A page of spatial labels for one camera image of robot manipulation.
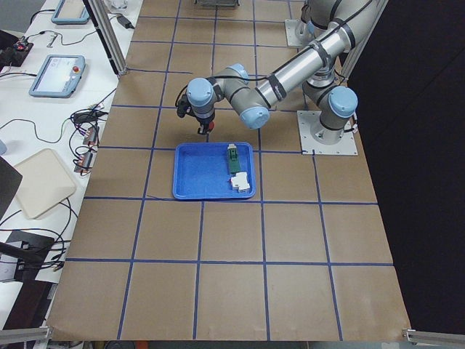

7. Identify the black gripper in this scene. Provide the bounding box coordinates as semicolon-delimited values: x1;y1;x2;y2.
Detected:
193;107;215;135

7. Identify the blue plastic tray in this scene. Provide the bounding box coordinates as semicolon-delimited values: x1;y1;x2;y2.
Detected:
172;142;256;201

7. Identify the green terminal block module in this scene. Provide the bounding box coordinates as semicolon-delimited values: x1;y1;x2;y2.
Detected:
227;143;240;174

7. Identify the white circuit breaker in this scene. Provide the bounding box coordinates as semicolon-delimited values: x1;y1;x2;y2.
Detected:
230;172;251;193

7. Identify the black power adapter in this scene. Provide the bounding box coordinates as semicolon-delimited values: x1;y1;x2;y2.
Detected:
116;15;134;29

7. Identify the blue teach pendant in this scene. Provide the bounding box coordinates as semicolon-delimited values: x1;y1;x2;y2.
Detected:
51;0;89;25
28;55;86;98

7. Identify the cream plastic tray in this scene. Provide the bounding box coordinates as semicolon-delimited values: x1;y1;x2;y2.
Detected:
14;148;76;219

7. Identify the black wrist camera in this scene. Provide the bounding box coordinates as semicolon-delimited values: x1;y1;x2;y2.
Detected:
175;94;193;119

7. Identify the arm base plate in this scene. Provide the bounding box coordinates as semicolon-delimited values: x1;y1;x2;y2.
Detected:
297;111;358;156
284;19;314;48

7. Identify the silver wire mesh shelf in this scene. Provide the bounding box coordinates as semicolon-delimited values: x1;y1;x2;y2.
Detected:
194;0;240;8

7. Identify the aluminium frame post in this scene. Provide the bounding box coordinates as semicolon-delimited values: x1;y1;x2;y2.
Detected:
83;0;127;76

